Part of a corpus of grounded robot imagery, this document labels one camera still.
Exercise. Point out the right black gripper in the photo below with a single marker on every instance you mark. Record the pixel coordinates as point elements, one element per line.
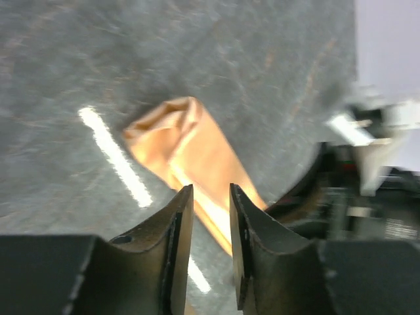
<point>327,204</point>

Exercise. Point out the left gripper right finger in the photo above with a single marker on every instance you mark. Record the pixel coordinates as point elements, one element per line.
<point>277,271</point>

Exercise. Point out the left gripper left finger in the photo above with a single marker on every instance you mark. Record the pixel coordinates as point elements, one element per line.
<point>142,271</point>

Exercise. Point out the peach satin napkin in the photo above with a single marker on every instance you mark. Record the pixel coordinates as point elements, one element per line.
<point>181,143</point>

